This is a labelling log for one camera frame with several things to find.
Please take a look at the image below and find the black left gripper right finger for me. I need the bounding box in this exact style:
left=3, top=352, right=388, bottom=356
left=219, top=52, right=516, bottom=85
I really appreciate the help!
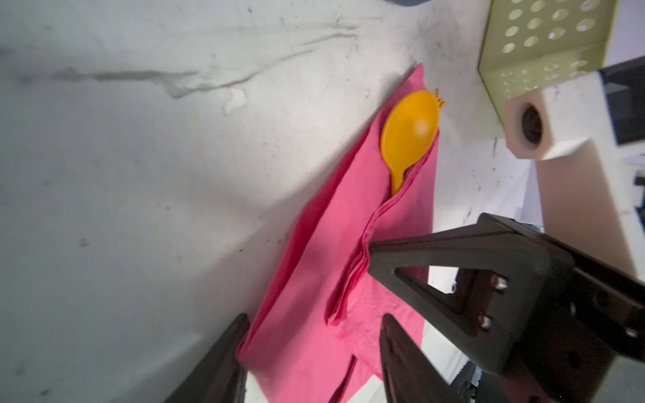
left=379, top=314, right=462, bottom=403

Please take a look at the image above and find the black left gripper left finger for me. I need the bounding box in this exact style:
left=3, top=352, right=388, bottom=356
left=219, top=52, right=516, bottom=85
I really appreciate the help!
left=165, top=313, right=250, bottom=403

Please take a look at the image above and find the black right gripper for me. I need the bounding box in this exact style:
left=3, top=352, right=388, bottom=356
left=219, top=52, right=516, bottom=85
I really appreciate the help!
left=369, top=213, right=644, bottom=402

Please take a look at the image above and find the pink paper napkin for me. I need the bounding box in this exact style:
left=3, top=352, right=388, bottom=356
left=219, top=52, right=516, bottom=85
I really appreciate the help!
left=236, top=66, right=438, bottom=402

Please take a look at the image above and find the yellow plastic spoon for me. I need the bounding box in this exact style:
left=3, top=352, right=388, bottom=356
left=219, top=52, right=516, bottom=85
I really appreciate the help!
left=381, top=90, right=441, bottom=196

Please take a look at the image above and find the orange plastic fork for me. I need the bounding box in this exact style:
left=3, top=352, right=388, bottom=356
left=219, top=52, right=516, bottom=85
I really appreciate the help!
left=434, top=88, right=445, bottom=110

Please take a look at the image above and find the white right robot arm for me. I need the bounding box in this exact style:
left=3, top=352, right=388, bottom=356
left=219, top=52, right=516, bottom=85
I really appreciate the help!
left=369, top=58, right=644, bottom=402

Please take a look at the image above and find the light green perforated basket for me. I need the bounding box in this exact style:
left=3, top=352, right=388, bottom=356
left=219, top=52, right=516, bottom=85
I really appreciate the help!
left=478, top=0, right=618, bottom=119

